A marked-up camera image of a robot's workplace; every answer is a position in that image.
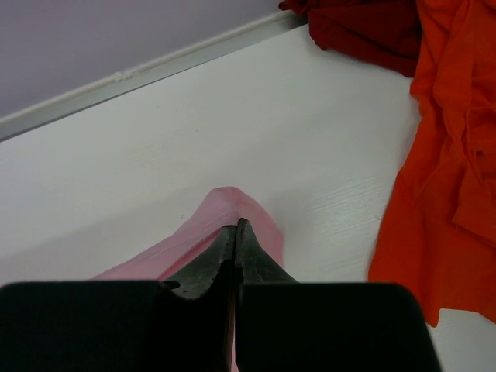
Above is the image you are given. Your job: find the pink t shirt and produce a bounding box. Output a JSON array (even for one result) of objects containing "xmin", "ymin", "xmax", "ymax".
[{"xmin": 91, "ymin": 186, "xmax": 286, "ymax": 372}]

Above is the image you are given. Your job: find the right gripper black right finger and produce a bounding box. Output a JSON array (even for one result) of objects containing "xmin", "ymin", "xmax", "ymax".
[{"xmin": 235, "ymin": 219, "xmax": 441, "ymax": 371}]

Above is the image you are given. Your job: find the orange t shirt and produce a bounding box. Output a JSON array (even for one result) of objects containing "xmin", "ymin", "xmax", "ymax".
[{"xmin": 368, "ymin": 1, "xmax": 495, "ymax": 326}]

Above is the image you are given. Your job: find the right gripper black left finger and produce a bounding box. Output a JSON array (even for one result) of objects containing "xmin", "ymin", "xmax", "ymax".
[{"xmin": 0, "ymin": 223, "xmax": 237, "ymax": 372}]

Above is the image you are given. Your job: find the metal rail table back edge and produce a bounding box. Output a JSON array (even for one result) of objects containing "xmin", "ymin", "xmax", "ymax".
[{"xmin": 1, "ymin": 12, "xmax": 306, "ymax": 141}]

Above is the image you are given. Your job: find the dark red t shirt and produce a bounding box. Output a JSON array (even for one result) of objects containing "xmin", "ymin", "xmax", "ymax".
[{"xmin": 279, "ymin": 0, "xmax": 422, "ymax": 78}]

